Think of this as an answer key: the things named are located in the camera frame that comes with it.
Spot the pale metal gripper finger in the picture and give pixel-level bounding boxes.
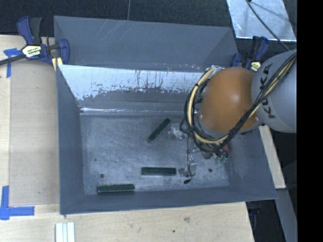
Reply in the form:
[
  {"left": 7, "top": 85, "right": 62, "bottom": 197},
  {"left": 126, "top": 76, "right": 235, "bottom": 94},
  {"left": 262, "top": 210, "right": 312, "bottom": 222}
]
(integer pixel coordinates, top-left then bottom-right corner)
[
  {"left": 178, "top": 161, "right": 198, "bottom": 178},
  {"left": 169, "top": 124, "right": 188, "bottom": 141}
]

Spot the dark green flat block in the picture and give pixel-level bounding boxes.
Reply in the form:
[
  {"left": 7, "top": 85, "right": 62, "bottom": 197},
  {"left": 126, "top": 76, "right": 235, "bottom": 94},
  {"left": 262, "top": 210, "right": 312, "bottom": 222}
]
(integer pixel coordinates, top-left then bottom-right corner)
[
  {"left": 141, "top": 166, "right": 178, "bottom": 176},
  {"left": 146, "top": 117, "right": 172, "bottom": 144},
  {"left": 96, "top": 183, "right": 136, "bottom": 195}
]

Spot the grey metal bin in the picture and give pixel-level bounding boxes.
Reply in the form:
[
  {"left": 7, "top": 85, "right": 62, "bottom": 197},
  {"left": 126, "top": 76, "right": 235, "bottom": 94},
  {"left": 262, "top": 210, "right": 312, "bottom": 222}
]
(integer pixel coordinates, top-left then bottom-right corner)
[{"left": 53, "top": 15, "right": 279, "bottom": 215}]

